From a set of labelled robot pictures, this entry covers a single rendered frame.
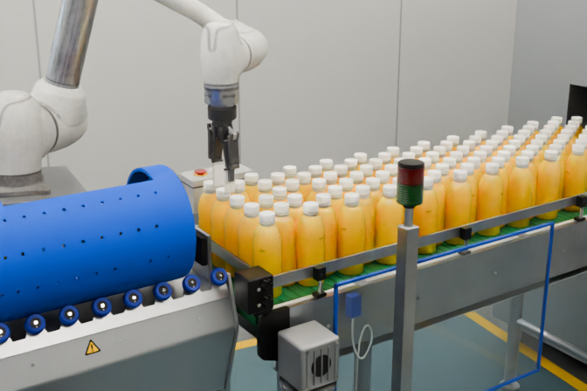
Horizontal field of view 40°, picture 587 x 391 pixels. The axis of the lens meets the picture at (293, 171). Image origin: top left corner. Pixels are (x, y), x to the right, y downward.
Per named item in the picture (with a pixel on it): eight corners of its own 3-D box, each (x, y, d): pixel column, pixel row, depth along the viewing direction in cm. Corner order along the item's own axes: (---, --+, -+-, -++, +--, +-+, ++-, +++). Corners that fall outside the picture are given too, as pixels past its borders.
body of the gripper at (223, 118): (201, 103, 210) (202, 137, 213) (217, 108, 203) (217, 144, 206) (226, 99, 214) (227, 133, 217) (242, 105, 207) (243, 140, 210)
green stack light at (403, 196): (390, 200, 192) (390, 181, 191) (410, 195, 196) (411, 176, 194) (408, 208, 187) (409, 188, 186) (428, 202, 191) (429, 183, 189)
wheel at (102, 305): (88, 300, 183) (90, 298, 181) (107, 296, 185) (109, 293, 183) (93, 319, 182) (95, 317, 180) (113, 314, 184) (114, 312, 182)
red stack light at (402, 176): (390, 181, 191) (391, 164, 190) (411, 176, 194) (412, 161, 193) (409, 188, 186) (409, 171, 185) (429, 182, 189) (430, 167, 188)
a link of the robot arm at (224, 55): (231, 87, 200) (252, 78, 212) (230, 24, 196) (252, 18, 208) (193, 84, 204) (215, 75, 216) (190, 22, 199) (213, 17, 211)
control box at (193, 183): (178, 204, 238) (177, 171, 235) (238, 193, 248) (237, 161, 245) (194, 215, 230) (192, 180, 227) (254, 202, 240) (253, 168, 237)
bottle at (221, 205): (210, 266, 218) (208, 201, 213) (214, 256, 225) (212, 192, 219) (237, 266, 218) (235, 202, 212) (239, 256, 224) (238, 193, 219)
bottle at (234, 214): (254, 266, 218) (253, 201, 212) (247, 277, 211) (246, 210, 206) (230, 264, 219) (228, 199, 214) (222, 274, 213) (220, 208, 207)
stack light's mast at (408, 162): (390, 224, 194) (391, 161, 190) (410, 219, 197) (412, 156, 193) (406, 232, 189) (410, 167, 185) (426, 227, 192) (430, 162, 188)
